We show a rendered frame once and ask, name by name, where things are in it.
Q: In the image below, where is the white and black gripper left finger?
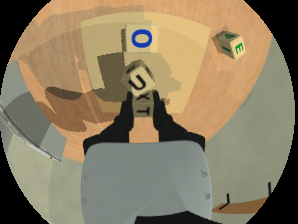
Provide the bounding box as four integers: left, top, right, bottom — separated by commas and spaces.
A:
83, 92, 134, 155

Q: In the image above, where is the tan flat mat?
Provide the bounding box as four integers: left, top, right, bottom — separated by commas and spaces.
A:
81, 12, 211, 113

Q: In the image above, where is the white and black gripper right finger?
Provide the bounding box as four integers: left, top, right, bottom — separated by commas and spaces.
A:
153, 91, 205, 151

